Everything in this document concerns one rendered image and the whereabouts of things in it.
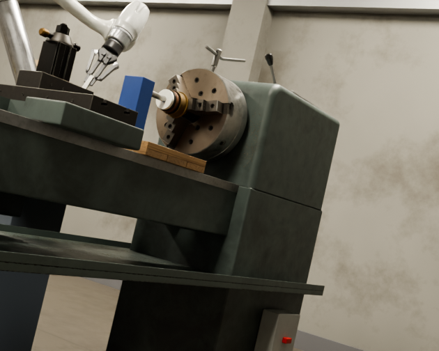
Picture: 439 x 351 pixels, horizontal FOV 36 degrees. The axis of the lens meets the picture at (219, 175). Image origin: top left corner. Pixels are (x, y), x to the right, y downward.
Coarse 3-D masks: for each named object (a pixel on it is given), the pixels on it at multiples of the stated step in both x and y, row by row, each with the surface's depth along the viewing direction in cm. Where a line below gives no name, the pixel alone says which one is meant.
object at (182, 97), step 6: (174, 96) 227; (180, 96) 229; (186, 96) 232; (174, 102) 227; (180, 102) 229; (186, 102) 231; (174, 108) 228; (180, 108) 230; (186, 108) 231; (168, 114) 232; (174, 114) 231; (180, 114) 232
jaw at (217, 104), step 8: (192, 104) 231; (200, 104) 232; (208, 104) 232; (216, 104) 230; (224, 104) 233; (192, 112) 235; (200, 112) 234; (208, 112) 233; (216, 112) 232; (224, 112) 233
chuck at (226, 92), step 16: (192, 80) 243; (208, 80) 239; (224, 80) 238; (192, 96) 242; (208, 96) 238; (224, 96) 234; (160, 112) 248; (240, 112) 239; (160, 128) 247; (192, 128) 239; (208, 128) 235; (224, 128) 233; (192, 144) 238; (208, 144) 234; (224, 144) 238
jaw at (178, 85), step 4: (176, 76) 242; (180, 76) 246; (172, 80) 243; (176, 80) 242; (180, 80) 243; (172, 84) 242; (176, 84) 239; (180, 84) 241; (184, 84) 243; (172, 88) 239; (176, 88) 236; (180, 88) 239; (184, 88) 241; (184, 92) 240; (188, 92) 243; (188, 96) 241
